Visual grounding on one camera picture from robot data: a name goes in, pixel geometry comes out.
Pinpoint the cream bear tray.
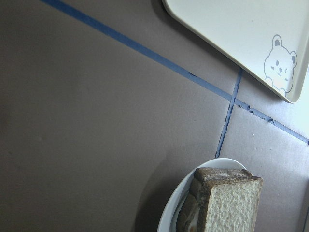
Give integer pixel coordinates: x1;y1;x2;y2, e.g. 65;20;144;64
163;0;309;103

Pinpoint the white round plate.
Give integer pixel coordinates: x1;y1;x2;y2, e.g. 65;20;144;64
157;158;246;232

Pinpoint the brown top bread slice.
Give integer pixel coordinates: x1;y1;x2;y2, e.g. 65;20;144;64
194;168;263;232

